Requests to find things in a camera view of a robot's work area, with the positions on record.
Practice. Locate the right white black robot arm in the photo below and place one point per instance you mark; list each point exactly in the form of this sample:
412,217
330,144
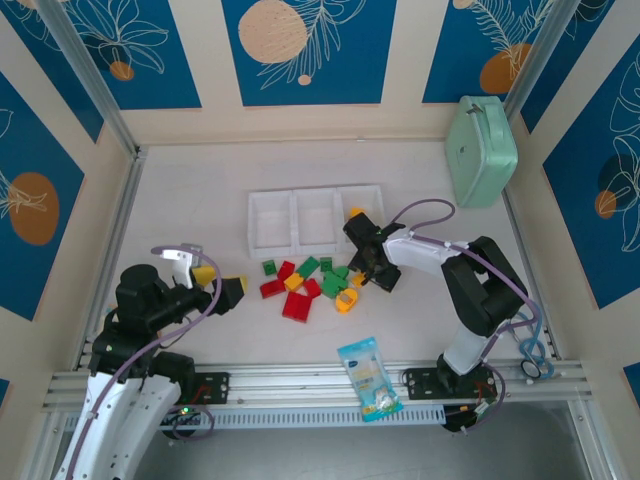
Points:
425,255

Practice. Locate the round yellow lego piece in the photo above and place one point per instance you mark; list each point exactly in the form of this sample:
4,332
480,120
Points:
346,300

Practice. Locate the aluminium front frame rail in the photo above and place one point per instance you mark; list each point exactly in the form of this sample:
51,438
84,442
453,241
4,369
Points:
300,380

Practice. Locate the aluminium corner post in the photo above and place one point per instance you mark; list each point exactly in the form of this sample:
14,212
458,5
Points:
101,95
539,55

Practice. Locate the mint green carry case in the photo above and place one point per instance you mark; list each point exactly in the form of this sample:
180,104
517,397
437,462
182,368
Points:
480,155

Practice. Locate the light blue stethoscope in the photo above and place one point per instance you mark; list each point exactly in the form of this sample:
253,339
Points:
531,350

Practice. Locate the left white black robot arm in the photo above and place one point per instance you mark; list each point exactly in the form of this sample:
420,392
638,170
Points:
115,425

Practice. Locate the large red lego brick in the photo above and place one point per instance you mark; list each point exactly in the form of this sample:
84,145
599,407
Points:
297,305

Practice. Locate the white three-compartment tray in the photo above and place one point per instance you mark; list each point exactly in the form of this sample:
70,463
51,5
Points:
272,220

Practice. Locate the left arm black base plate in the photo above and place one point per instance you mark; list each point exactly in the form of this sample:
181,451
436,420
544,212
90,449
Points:
215,387

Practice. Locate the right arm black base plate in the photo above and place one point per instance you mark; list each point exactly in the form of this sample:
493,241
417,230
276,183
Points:
422,384

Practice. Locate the aluminium side frame rail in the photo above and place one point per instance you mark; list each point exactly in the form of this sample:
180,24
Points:
125,210
512,212

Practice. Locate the yellow lego brick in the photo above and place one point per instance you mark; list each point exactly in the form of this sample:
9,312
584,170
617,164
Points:
293,281
359,280
356,212

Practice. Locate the blue white snack packet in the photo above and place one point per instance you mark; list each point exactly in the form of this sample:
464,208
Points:
370,380

